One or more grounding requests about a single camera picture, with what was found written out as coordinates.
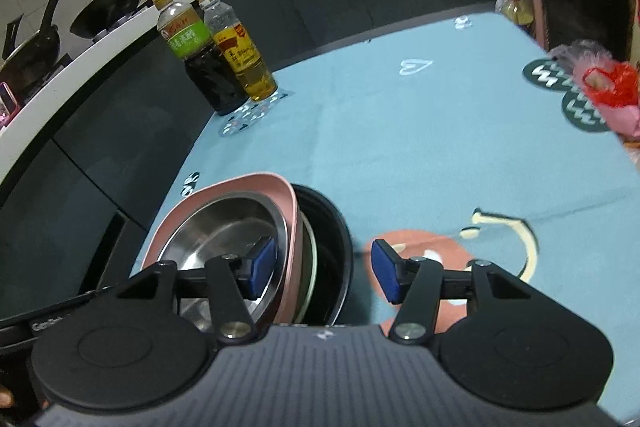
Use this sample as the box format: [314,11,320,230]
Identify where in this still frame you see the black bowl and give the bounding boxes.
[289,183,354,326]

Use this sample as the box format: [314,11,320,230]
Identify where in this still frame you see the pink plastic bag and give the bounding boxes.
[549,39,640,138]

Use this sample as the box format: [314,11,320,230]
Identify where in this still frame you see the red plastic bag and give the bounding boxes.
[582,62,640,108]

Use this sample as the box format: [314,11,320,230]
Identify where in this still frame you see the dark vinegar bottle green label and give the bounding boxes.
[156,0,249,116]

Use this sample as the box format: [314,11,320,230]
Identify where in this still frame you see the blue printed tablecloth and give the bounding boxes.
[131,11,640,427]

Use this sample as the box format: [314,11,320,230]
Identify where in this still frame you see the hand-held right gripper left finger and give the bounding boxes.
[115,236,278,341]

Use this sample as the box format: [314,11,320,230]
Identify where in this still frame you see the white kitchen counter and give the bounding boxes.
[0,0,421,188]

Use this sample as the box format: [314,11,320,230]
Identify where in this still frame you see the green round plate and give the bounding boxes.
[299,211,319,324]

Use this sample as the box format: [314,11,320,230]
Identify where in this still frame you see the pink phone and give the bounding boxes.
[0,81,22,128]

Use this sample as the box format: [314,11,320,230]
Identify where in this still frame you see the oil bottle yellow label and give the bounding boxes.
[198,0,280,103]

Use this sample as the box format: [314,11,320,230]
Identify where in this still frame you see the yellow cooking oil jug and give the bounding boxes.
[501,0,535,26]

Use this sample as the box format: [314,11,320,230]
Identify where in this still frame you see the pink square plate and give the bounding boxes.
[140,173,302,326]

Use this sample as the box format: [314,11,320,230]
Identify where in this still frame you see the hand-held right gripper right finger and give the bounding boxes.
[370,238,535,343]

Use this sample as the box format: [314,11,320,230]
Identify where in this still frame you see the stainless steel bowl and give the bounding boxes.
[159,191,292,334]

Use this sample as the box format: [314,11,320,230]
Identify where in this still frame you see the black frying pan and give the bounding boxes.
[0,0,79,98]

